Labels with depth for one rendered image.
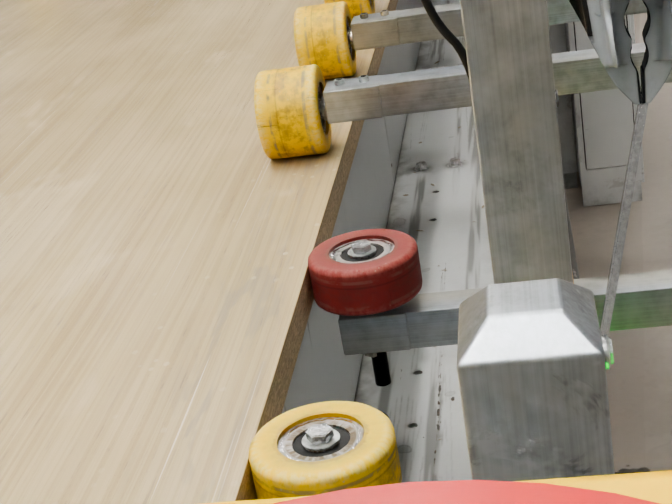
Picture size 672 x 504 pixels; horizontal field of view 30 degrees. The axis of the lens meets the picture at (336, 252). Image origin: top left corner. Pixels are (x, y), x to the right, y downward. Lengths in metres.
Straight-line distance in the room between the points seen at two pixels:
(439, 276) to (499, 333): 1.23
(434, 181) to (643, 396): 0.79
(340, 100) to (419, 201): 0.67
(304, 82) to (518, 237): 0.57
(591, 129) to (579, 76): 2.15
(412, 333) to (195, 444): 0.25
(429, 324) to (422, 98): 0.27
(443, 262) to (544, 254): 1.00
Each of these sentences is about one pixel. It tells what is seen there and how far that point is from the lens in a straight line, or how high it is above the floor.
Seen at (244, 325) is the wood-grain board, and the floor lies 0.90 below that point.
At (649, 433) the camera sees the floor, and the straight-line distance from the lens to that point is 2.35.
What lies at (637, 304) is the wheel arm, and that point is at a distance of 0.91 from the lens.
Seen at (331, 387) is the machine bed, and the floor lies 0.69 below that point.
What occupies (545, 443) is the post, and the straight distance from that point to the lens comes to 0.31.
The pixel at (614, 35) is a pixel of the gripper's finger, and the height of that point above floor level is 1.05.
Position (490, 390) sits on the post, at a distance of 0.31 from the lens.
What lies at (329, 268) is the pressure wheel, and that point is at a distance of 0.88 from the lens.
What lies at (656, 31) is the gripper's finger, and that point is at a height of 1.05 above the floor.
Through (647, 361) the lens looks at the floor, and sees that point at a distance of 2.57.
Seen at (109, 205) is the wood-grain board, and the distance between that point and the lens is 1.12.
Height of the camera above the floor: 1.26
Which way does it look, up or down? 23 degrees down
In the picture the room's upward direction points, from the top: 10 degrees counter-clockwise
